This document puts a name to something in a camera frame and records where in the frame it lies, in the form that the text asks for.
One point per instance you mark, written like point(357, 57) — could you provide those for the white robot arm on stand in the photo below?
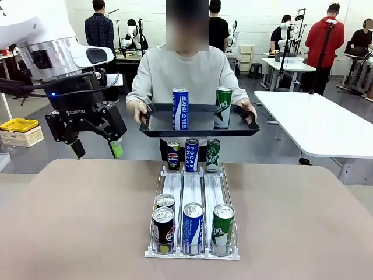
point(133, 36)

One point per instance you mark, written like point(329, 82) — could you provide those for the green Chilsung cider can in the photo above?
point(222, 230)
point(223, 111)
point(212, 157)

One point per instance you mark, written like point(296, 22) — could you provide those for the black stool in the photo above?
point(256, 68)

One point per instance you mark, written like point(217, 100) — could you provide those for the person in black clothes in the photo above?
point(218, 29)

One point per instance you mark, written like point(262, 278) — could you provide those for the man in plaid shirt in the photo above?
point(100, 29)

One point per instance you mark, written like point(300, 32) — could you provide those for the black serving tray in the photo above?
point(201, 116)

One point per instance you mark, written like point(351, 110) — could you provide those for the white plastic crate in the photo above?
point(23, 138)

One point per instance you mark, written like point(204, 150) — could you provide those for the black Pepsi can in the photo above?
point(165, 200)
point(163, 230)
point(173, 159)

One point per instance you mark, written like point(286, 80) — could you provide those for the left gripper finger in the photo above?
point(65, 131)
point(112, 125)

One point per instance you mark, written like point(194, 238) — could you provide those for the person's left hand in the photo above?
point(250, 111)

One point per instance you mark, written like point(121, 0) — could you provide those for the white background desk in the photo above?
point(285, 64)

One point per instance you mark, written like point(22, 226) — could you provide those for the person in black t-shirt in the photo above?
point(275, 36)

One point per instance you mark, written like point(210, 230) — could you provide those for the black floor tripod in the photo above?
point(26, 99)

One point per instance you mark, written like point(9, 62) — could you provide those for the person's right forearm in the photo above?
point(135, 96)

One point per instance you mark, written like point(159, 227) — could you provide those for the tall black camera tripod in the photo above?
point(320, 64)

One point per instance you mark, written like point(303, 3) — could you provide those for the person's right hand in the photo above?
point(141, 109)

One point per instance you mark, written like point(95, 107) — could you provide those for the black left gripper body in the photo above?
point(75, 96)

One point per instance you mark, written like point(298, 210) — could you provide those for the person's left forearm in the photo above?
point(240, 94)

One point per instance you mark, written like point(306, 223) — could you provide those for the white drawer cabinet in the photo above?
point(246, 56)

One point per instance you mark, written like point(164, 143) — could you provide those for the person in red hoodie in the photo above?
point(323, 43)

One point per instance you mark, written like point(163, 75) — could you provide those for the large white table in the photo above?
point(335, 131)

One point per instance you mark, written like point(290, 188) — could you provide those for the yellow plastic crate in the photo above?
point(19, 125)

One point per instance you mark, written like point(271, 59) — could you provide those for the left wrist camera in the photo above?
point(112, 79)

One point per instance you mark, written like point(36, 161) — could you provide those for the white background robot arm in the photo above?
point(233, 32)
point(284, 35)

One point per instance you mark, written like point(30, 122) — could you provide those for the white can dispenser rack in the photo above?
point(211, 189)

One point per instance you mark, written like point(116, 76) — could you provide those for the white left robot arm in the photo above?
point(38, 23)

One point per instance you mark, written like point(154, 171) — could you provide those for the person in grey sweater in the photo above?
point(186, 76)

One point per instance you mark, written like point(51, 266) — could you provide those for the seated person in black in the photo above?
point(361, 41)

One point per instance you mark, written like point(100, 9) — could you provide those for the blue Pocari Sweat can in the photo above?
point(191, 154)
point(180, 111)
point(193, 230)

